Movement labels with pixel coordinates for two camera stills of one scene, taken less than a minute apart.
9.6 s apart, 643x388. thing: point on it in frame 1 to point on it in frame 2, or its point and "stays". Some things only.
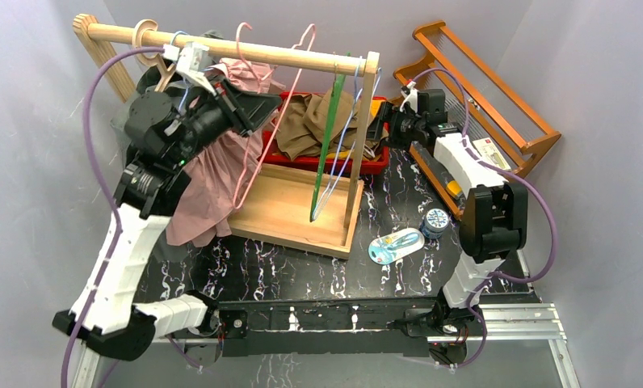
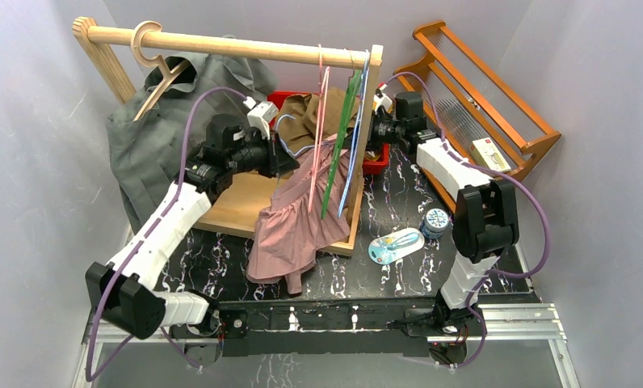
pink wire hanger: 312,31 to 324,82
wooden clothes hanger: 166,72 stays
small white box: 488,151 stays
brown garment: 304,122 stays
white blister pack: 385,248 stays
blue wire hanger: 184,80 to 283,143
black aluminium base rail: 285,328 stays
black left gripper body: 241,108 to 274,158
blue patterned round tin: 435,222 stays
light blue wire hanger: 320,204 to 355,132
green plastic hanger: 336,94 to 356,78
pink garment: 220,173 to 308,213
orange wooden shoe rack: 485,108 stays
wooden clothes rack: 283,205 stays
